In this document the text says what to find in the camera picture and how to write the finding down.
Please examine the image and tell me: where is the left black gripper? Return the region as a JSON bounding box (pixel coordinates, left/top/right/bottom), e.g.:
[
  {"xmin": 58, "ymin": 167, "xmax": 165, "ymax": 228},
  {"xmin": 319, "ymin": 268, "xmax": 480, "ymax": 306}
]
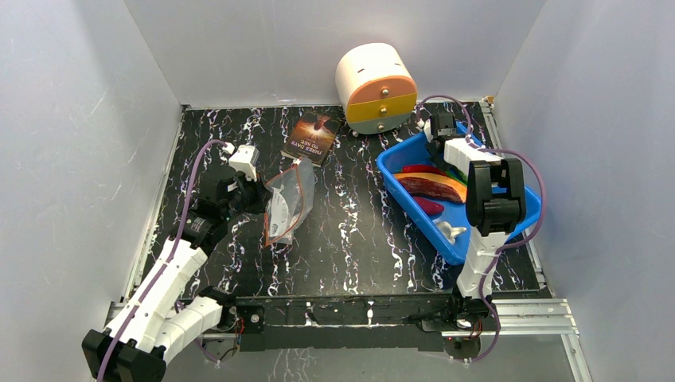
[{"xmin": 223, "ymin": 169, "xmax": 272, "ymax": 221}]

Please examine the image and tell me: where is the clear zip bag orange zipper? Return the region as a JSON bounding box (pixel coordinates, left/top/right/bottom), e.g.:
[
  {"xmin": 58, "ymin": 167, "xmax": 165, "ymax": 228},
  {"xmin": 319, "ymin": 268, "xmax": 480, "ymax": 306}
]
[{"xmin": 264, "ymin": 158, "xmax": 315, "ymax": 246}]

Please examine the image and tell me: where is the green toy pepper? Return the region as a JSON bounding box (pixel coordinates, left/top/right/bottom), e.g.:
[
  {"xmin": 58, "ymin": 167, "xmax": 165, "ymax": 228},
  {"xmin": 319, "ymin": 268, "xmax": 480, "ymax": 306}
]
[{"xmin": 444, "ymin": 166, "xmax": 468, "ymax": 185}]

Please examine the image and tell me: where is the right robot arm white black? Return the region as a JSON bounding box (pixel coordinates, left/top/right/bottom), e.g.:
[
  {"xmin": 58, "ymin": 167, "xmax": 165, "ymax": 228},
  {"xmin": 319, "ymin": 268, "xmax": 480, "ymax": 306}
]
[{"xmin": 417, "ymin": 115, "xmax": 526, "ymax": 329}]

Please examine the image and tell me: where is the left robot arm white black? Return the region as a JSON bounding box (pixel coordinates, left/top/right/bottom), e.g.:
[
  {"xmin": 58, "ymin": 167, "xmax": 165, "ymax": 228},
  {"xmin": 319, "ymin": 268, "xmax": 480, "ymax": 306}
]
[{"xmin": 82, "ymin": 172, "xmax": 271, "ymax": 381}]

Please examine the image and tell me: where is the dark paperback book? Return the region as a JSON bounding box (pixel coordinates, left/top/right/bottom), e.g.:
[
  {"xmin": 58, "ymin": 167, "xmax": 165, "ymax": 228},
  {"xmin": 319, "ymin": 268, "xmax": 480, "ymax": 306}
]
[{"xmin": 281, "ymin": 111, "xmax": 341, "ymax": 167}]

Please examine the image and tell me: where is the blue plastic bin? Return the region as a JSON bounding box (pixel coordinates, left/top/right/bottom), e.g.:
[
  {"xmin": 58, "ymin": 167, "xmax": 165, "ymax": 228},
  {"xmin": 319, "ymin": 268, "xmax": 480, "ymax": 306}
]
[{"xmin": 377, "ymin": 132, "xmax": 542, "ymax": 265}]

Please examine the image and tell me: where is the round white drawer cabinet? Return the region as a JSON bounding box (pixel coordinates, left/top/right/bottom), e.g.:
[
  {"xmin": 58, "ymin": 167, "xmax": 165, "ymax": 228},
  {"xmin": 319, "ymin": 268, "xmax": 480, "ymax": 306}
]
[{"xmin": 335, "ymin": 43, "xmax": 418, "ymax": 136}]

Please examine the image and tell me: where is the dark red sweet potato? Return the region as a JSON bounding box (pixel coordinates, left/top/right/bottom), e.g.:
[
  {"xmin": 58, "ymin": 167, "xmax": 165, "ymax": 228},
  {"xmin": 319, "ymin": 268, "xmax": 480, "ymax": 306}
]
[{"xmin": 400, "ymin": 177, "xmax": 466, "ymax": 204}]

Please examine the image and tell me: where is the red toy chili pepper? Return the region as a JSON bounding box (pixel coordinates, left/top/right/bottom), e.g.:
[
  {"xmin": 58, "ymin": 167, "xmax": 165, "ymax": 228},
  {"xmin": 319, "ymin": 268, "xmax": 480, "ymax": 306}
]
[{"xmin": 401, "ymin": 165, "xmax": 447, "ymax": 177}]

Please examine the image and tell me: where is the magenta purple toy vegetable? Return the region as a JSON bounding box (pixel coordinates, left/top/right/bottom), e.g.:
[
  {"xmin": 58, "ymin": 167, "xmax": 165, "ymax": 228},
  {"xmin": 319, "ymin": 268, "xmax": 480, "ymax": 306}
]
[{"xmin": 413, "ymin": 197, "xmax": 444, "ymax": 216}]

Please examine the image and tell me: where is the white toy garlic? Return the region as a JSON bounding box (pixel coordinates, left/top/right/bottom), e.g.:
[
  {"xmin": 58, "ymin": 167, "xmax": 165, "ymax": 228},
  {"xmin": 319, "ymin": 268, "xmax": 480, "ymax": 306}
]
[{"xmin": 435, "ymin": 220, "xmax": 467, "ymax": 245}]

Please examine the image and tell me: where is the orange toy squash slice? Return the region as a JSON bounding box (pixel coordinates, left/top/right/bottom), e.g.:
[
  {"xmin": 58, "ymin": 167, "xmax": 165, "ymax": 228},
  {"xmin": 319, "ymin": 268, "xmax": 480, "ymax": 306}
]
[{"xmin": 394, "ymin": 173, "xmax": 467, "ymax": 204}]

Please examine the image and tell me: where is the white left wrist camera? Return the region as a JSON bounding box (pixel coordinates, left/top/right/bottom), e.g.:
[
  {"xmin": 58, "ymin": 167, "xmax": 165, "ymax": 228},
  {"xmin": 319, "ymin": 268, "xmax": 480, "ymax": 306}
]
[{"xmin": 228, "ymin": 145, "xmax": 259, "ymax": 181}]

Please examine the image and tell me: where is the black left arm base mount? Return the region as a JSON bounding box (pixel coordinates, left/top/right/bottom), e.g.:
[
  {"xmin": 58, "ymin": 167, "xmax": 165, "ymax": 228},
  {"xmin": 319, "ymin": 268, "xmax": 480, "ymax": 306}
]
[{"xmin": 179, "ymin": 301, "xmax": 265, "ymax": 349}]

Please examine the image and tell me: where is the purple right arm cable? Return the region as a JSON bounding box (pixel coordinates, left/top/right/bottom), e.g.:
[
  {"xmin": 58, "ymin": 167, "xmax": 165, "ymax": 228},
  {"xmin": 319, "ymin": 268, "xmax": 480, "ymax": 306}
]
[{"xmin": 415, "ymin": 95, "xmax": 545, "ymax": 364}]

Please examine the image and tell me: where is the aluminium front rail frame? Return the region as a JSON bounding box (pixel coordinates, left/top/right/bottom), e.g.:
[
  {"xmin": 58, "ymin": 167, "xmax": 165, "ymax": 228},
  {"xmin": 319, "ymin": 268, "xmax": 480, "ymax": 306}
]
[{"xmin": 95, "ymin": 298, "xmax": 591, "ymax": 382}]

